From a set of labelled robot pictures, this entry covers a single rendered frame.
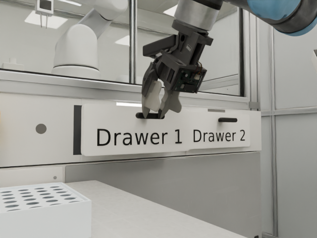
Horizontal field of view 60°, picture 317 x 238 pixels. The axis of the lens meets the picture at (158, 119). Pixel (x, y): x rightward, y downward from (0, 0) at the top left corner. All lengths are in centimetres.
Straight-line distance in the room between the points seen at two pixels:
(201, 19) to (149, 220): 34
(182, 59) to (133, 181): 35
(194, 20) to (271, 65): 197
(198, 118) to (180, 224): 51
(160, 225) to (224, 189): 62
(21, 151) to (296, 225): 210
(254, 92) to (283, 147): 134
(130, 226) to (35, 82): 40
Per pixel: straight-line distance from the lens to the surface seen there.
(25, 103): 63
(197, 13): 51
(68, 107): 65
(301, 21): 57
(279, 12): 45
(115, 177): 70
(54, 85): 65
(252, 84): 106
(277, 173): 242
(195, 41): 50
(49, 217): 30
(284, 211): 244
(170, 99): 61
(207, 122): 85
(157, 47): 59
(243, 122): 97
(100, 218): 37
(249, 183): 104
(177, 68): 50
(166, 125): 69
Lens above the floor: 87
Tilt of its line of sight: 3 degrees up
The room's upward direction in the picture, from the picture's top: straight up
